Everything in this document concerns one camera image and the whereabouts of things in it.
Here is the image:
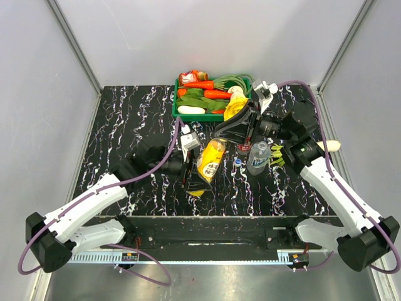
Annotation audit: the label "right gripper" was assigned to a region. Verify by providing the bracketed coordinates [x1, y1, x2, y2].
[215, 99, 294, 146]

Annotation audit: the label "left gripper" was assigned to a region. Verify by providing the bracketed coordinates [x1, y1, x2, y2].
[149, 147, 212, 191]

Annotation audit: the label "red label water bottle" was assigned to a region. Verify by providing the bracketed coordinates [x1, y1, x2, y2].
[236, 143, 252, 156]

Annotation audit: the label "yellow juice bottle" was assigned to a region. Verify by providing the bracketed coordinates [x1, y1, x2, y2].
[187, 138, 226, 196]

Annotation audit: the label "blue label water bottle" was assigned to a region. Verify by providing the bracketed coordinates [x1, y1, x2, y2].
[246, 141, 271, 176]

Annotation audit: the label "white bottle cap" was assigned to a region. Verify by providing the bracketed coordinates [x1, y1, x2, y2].
[234, 159, 242, 167]

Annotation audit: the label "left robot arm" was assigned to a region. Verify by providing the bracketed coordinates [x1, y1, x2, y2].
[25, 145, 211, 273]

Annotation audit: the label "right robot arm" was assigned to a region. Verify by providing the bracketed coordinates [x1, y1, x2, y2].
[214, 101, 400, 272]

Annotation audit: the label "yellow toy cabbage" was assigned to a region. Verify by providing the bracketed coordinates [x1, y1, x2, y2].
[223, 96, 248, 121]

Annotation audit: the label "toy mushroom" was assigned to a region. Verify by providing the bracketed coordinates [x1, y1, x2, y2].
[227, 86, 244, 95]

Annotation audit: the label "green plastic tray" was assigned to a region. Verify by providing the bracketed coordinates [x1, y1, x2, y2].
[172, 76, 254, 122]

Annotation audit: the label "toy celery stalk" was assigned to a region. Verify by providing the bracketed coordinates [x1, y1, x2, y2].
[270, 144, 285, 167]

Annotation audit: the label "lower toy carrot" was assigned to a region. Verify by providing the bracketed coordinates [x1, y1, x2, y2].
[204, 90, 232, 100]

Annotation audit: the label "toy carrot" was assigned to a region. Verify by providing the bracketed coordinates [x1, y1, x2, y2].
[204, 90, 232, 100]
[184, 80, 215, 90]

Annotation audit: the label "green toy scallions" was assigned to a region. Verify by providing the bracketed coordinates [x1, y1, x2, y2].
[212, 73, 253, 97]

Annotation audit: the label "upper toy carrot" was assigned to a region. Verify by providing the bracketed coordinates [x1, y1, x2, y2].
[184, 80, 215, 90]

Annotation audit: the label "green toy leafy vegetable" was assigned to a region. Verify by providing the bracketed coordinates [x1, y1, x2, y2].
[176, 88, 229, 113]

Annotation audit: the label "white toy radish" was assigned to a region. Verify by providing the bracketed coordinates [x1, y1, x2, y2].
[177, 105, 206, 115]

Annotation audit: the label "small toy tomato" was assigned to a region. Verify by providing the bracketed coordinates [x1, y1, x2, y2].
[177, 88, 187, 98]

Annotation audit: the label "red white snack packet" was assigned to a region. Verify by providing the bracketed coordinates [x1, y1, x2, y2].
[178, 70, 209, 86]

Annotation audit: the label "pale toy corn cob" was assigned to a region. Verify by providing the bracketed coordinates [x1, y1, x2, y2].
[317, 140, 341, 152]

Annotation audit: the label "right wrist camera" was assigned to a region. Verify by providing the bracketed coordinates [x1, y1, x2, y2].
[252, 80, 278, 113]

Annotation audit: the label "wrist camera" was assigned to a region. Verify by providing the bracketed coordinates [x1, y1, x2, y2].
[252, 80, 278, 113]
[180, 125, 201, 159]

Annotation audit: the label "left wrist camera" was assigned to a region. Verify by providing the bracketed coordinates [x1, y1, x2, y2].
[180, 125, 201, 159]

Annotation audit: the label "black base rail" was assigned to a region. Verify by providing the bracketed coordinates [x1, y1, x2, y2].
[89, 215, 339, 256]

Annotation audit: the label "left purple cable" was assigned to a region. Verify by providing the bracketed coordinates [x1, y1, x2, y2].
[18, 116, 189, 287]

